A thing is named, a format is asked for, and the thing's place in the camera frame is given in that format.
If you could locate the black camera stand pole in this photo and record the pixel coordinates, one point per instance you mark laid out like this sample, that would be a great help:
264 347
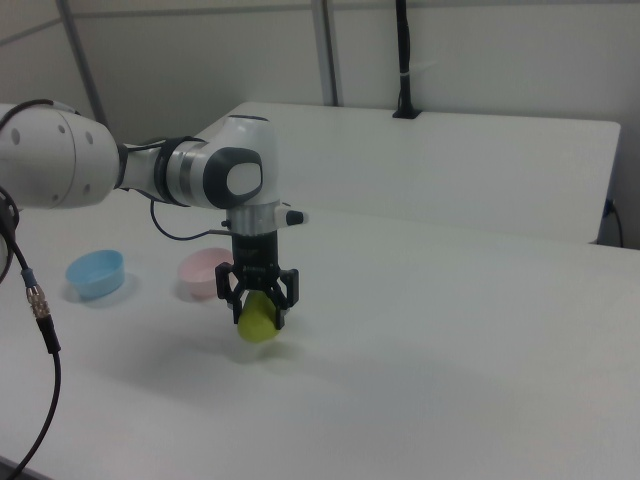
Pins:
404 60

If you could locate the blue bowl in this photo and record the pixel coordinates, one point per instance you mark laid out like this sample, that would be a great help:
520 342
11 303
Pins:
96 275

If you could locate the green pear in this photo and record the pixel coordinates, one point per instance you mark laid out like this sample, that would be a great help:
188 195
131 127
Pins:
256 322

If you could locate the pink bowl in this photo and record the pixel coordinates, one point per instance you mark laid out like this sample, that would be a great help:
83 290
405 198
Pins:
200 275

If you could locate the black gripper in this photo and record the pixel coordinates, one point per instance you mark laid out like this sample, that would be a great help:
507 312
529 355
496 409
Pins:
255 255

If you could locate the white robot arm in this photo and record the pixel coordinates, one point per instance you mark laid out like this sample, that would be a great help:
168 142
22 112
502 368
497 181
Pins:
100 160

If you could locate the grey metal partition post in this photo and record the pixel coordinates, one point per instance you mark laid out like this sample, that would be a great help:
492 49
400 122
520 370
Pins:
330 50
82 60

